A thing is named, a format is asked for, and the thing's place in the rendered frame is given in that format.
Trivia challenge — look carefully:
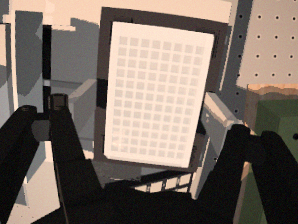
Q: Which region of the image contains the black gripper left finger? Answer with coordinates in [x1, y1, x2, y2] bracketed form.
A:
[0, 79, 121, 224]

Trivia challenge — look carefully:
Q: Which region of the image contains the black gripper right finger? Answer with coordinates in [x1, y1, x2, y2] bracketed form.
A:
[183, 92, 298, 224]

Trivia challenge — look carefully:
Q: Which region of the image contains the white well plate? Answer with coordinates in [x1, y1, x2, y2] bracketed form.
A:
[104, 22, 214, 168]

